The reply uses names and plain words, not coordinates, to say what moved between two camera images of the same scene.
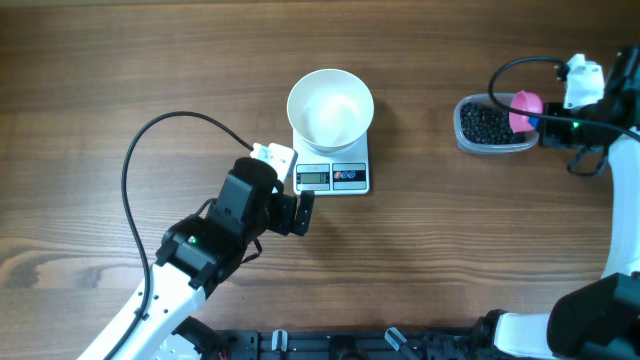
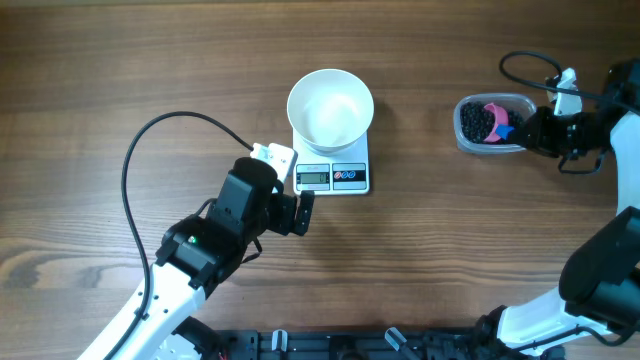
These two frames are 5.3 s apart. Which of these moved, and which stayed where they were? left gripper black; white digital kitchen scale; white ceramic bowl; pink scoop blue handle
Moved: pink scoop blue handle
Stayed: white digital kitchen scale; left gripper black; white ceramic bowl
